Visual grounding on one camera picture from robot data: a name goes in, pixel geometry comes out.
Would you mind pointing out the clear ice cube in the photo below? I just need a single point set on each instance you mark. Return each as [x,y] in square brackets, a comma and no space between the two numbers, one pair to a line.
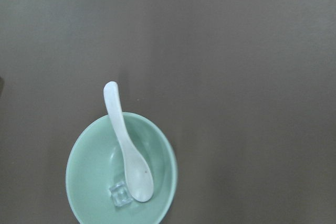
[120,194]

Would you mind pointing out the green ceramic bowl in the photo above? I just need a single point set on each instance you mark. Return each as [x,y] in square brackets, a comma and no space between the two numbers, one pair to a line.
[95,164]

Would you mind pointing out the white ceramic spoon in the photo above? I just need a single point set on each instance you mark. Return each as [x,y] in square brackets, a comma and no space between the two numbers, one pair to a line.
[138,176]

